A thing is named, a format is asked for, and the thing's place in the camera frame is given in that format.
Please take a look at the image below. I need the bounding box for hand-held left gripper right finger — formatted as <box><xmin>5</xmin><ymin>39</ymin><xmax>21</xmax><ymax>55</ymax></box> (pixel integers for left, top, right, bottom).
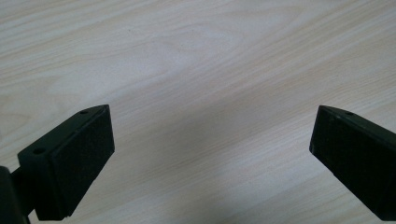
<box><xmin>309</xmin><ymin>105</ymin><xmax>396</xmax><ymax>222</ymax></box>

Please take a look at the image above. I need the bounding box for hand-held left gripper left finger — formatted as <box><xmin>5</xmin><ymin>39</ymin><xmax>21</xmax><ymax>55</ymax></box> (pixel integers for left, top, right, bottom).
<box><xmin>11</xmin><ymin>104</ymin><xmax>116</xmax><ymax>221</ymax></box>

